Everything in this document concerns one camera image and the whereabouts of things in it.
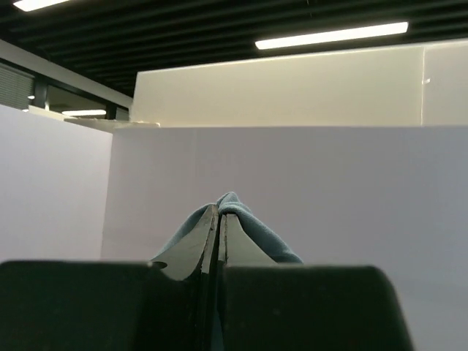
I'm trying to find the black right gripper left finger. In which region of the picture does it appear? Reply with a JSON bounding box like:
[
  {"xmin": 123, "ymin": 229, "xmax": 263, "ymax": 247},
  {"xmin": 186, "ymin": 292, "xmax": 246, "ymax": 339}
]
[{"xmin": 1, "ymin": 205, "xmax": 219, "ymax": 350}]

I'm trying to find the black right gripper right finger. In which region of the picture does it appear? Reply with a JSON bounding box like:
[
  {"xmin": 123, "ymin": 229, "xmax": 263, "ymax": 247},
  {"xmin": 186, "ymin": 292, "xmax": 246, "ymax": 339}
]
[{"xmin": 219, "ymin": 214, "xmax": 413, "ymax": 350}]

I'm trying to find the blue-grey t-shirt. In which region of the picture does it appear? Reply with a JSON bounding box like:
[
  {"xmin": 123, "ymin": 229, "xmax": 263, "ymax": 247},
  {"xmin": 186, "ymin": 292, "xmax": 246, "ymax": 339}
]
[{"xmin": 151, "ymin": 191, "xmax": 304, "ymax": 351}]

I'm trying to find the ceiling light strip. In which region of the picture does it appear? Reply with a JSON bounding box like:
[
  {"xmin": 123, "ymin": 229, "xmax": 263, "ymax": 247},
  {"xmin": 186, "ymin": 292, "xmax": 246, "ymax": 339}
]
[{"xmin": 255, "ymin": 21, "xmax": 409, "ymax": 50}]

